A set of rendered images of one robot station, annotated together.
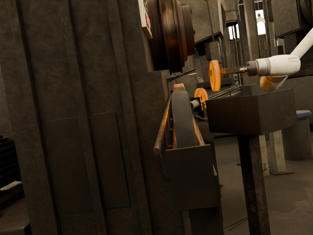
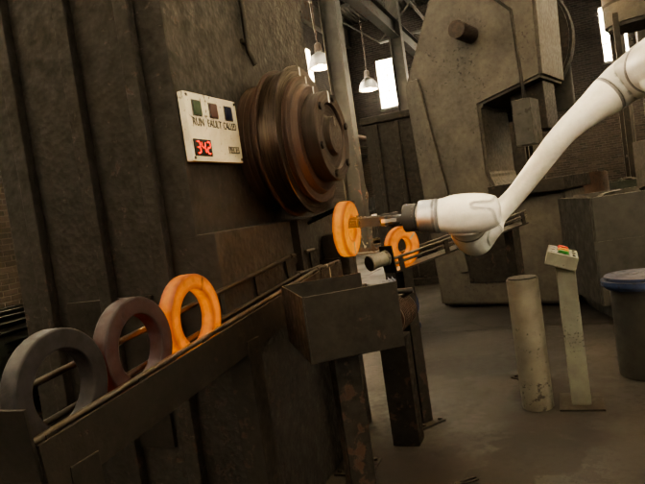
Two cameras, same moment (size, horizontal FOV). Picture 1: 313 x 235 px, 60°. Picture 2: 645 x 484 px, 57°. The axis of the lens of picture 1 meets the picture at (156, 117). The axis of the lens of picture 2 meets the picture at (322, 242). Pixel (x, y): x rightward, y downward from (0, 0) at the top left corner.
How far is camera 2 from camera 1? 0.78 m
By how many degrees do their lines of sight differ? 17
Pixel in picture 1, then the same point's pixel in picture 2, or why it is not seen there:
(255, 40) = not seen: outside the picture
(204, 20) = (507, 51)
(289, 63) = (470, 212)
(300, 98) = not seen: outside the picture
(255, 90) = (602, 210)
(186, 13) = (308, 112)
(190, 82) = (475, 183)
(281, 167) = (580, 396)
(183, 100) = (23, 350)
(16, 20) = (21, 155)
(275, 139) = (567, 335)
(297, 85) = not seen: outside the picture
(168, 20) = (265, 132)
